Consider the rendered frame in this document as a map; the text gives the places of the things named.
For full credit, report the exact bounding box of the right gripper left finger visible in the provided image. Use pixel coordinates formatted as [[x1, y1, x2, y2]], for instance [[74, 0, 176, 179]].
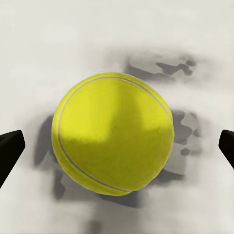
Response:
[[0, 129, 25, 188]]

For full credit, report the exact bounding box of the tennis ball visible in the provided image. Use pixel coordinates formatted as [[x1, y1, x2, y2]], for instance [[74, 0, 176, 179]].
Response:
[[51, 72, 175, 196]]

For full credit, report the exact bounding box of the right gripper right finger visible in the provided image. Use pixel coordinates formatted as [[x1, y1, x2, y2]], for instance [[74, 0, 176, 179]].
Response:
[[218, 130, 234, 169]]

